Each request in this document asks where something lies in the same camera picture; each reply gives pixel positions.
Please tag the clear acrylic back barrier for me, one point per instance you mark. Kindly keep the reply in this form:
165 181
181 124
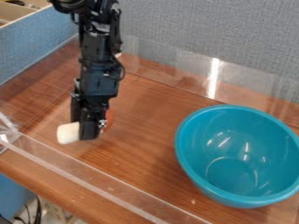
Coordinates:
212 78

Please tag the white brown toy mushroom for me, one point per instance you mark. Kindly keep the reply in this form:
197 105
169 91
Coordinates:
68 132

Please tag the clear acrylic front barrier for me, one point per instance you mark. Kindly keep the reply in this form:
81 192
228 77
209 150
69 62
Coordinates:
105 186

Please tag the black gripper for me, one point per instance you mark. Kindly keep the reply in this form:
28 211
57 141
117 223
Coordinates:
94 87

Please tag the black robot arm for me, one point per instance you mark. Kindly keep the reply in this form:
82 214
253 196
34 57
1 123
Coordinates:
97 19

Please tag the clear acrylic barrier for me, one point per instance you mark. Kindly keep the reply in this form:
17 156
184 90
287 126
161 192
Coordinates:
212 78
105 186
29 94

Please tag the blue plastic bowl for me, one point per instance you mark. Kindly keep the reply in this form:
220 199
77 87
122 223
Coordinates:
239 154

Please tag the wooden shelf unit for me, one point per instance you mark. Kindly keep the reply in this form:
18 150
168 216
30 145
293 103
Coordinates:
26 12

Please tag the clear acrylic left barrier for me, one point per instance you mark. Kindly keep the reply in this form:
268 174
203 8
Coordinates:
29 94

